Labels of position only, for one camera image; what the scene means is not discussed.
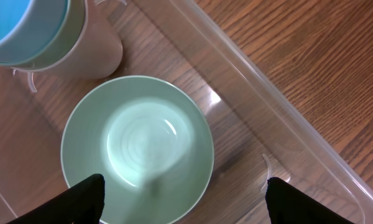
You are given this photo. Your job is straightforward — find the clear plastic container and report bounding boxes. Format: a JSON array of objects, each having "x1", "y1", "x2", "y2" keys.
[{"x1": 0, "y1": 1, "x2": 373, "y2": 223}]

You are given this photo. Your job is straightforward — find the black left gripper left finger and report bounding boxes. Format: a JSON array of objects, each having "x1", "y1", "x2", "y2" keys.
[{"x1": 9, "y1": 174, "x2": 105, "y2": 224}]

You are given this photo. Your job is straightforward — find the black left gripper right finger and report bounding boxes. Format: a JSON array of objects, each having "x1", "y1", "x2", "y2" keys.
[{"x1": 265, "y1": 177, "x2": 353, "y2": 224}]

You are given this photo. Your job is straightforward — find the green plastic bowl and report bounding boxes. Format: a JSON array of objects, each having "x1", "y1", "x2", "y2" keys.
[{"x1": 60, "y1": 75, "x2": 214, "y2": 223}]

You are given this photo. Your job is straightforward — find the blue plastic cup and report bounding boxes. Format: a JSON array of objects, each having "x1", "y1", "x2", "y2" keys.
[{"x1": 0, "y1": 0, "x2": 68, "y2": 63}]

